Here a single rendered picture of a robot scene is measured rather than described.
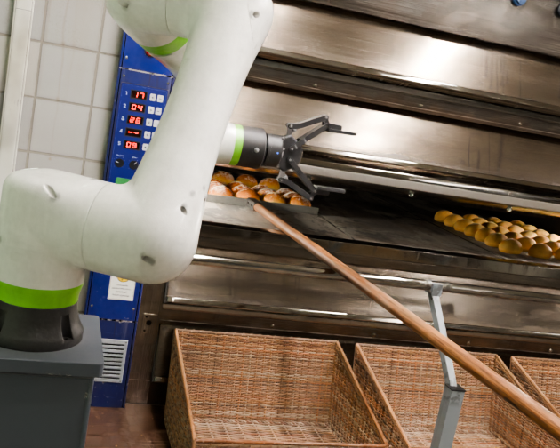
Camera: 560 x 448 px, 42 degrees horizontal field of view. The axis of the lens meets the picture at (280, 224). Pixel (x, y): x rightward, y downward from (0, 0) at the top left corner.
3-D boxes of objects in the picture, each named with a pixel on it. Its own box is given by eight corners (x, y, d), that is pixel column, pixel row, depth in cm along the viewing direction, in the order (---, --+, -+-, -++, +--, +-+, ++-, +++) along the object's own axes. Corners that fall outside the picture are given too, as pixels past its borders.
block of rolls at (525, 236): (429, 219, 328) (432, 206, 327) (521, 231, 342) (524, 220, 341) (503, 254, 271) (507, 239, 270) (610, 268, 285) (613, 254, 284)
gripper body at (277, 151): (261, 129, 169) (299, 135, 172) (254, 164, 171) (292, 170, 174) (269, 132, 162) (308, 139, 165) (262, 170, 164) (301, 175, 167)
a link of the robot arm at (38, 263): (70, 321, 102) (88, 187, 98) (-29, 295, 104) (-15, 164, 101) (111, 299, 114) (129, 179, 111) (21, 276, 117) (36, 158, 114)
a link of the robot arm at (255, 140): (239, 169, 161) (246, 127, 159) (228, 161, 172) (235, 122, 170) (266, 172, 163) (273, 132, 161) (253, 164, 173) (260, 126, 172)
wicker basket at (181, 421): (157, 408, 231) (171, 325, 226) (324, 415, 248) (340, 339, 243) (180, 497, 186) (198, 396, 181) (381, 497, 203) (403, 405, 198)
